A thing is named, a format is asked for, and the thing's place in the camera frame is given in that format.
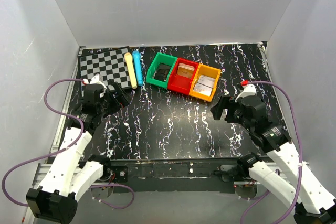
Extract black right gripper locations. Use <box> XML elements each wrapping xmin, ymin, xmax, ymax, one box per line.
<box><xmin>210</xmin><ymin>94</ymin><xmax>253</xmax><ymax>132</ymax></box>

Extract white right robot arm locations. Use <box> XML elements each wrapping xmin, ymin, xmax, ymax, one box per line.
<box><xmin>211</xmin><ymin>95</ymin><xmax>335</xmax><ymax>223</ymax></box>

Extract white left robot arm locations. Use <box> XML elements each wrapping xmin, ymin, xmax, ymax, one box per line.
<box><xmin>26</xmin><ymin>78</ymin><xmax>129</xmax><ymax>223</ymax></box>

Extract white cards in orange bin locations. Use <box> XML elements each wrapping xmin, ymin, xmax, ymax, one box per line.
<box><xmin>193</xmin><ymin>75</ymin><xmax>215</xmax><ymax>96</ymax></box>

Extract black cards in green bin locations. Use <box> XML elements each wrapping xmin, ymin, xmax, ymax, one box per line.
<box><xmin>153</xmin><ymin>63</ymin><xmax>171</xmax><ymax>82</ymax></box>

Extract tan cards in red bin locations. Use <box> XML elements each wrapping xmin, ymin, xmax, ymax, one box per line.
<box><xmin>177</xmin><ymin>63</ymin><xmax>195</xmax><ymax>79</ymax></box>

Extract black grey checkerboard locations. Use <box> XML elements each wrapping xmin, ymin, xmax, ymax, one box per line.
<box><xmin>78</xmin><ymin>47</ymin><xmax>132</xmax><ymax>90</ymax></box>

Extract orange plastic bin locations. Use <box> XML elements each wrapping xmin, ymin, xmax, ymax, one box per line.
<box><xmin>189</xmin><ymin>64</ymin><xmax>221</xmax><ymax>102</ymax></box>

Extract cream yellow marker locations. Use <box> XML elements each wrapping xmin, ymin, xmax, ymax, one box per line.
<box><xmin>124</xmin><ymin>52</ymin><xmax>138</xmax><ymax>89</ymax></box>

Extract blue marker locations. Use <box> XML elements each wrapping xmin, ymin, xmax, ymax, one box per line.
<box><xmin>132</xmin><ymin>50</ymin><xmax>143</xmax><ymax>86</ymax></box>

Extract red plastic bin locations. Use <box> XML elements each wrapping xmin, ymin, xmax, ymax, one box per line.
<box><xmin>167</xmin><ymin>58</ymin><xmax>199</xmax><ymax>95</ymax></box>

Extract green plastic bin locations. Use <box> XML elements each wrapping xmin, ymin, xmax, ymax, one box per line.
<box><xmin>146</xmin><ymin>53</ymin><xmax>177</xmax><ymax>89</ymax></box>

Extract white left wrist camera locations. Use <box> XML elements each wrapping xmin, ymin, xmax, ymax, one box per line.
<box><xmin>82</xmin><ymin>74</ymin><xmax>107</xmax><ymax>92</ymax></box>

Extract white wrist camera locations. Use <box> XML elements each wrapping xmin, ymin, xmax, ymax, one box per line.
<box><xmin>82</xmin><ymin>74</ymin><xmax>107</xmax><ymax>92</ymax></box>
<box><xmin>235</xmin><ymin>81</ymin><xmax>257</xmax><ymax>103</ymax></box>

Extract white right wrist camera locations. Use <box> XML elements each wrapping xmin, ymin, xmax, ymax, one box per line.
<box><xmin>235</xmin><ymin>81</ymin><xmax>257</xmax><ymax>103</ymax></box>

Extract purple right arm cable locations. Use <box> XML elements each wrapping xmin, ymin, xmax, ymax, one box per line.
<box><xmin>239</xmin><ymin>80</ymin><xmax>304</xmax><ymax>224</ymax></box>

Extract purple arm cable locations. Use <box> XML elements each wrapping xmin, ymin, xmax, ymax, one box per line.
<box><xmin>1</xmin><ymin>78</ymin><xmax>135</xmax><ymax>210</ymax></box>
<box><xmin>239</xmin><ymin>80</ymin><xmax>304</xmax><ymax>224</ymax></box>

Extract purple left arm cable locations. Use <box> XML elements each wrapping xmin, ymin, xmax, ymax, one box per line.
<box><xmin>1</xmin><ymin>78</ymin><xmax>135</xmax><ymax>210</ymax></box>

